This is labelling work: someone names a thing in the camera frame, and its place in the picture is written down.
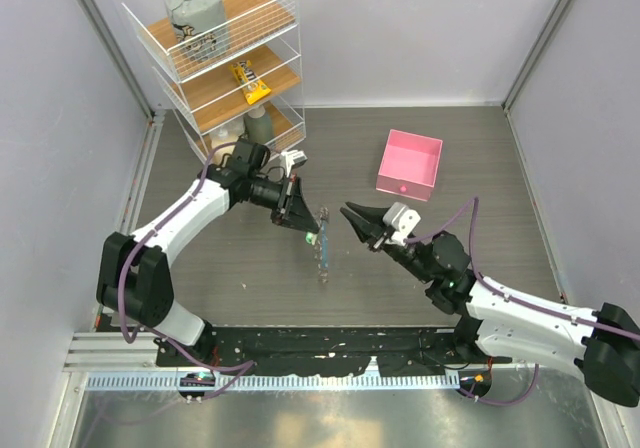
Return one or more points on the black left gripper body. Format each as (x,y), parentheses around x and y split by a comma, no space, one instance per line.
(285,203)

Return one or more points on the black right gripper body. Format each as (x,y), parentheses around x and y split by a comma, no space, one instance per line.
(383,242)

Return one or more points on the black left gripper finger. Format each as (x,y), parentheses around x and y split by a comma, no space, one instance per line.
(301,207)
(302,224)

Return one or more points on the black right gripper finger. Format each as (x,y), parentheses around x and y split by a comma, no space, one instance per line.
(370,214)
(360,226)

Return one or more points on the blue key holder handle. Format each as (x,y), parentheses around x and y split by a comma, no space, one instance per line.
(324,247)

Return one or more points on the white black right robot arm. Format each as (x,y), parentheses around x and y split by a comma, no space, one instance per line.
(597,346)

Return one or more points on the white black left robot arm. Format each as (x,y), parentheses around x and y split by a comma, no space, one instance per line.
(135,269)

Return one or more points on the pink open drawer box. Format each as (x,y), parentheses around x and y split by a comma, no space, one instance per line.
(409,165)

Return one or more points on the green pump bottle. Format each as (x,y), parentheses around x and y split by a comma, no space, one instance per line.
(259,126)

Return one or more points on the cream lotion bottle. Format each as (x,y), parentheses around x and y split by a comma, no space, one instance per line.
(225,139)

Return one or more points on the yellow candy bag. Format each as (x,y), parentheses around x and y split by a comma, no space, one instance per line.
(253,87)

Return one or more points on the grey wrapped bundle top shelf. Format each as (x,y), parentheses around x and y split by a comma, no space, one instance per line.
(200,26)

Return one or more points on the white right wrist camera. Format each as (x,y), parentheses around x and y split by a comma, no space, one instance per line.
(400,221)

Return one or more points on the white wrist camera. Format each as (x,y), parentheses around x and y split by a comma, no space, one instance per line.
(400,221)
(290,160)

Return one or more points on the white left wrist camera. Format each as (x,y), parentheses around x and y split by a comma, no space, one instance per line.
(290,160)

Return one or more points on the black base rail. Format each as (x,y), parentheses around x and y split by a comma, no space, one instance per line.
(323,351)

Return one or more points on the white wire shelf rack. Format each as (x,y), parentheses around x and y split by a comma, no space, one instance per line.
(205,96)

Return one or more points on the white slotted cable duct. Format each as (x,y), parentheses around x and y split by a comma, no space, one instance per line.
(185,381)

